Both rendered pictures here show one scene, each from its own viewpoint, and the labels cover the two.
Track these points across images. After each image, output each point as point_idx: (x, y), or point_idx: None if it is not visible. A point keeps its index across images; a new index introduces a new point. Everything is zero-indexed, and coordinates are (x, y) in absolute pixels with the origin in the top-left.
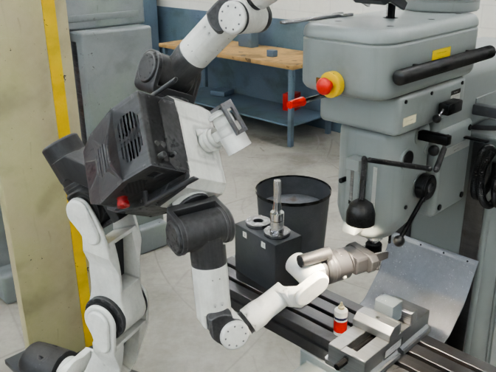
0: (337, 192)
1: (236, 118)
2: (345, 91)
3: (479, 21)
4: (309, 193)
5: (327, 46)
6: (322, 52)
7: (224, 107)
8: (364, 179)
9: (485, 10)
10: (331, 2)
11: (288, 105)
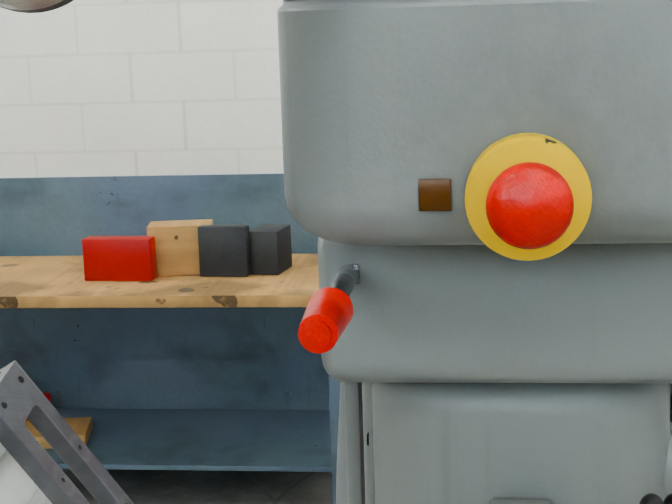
0: None
1: (69, 464)
2: (592, 221)
3: (80, 139)
4: None
5: (474, 25)
6: (449, 53)
7: (11, 415)
8: None
9: (88, 115)
10: None
11: (318, 339)
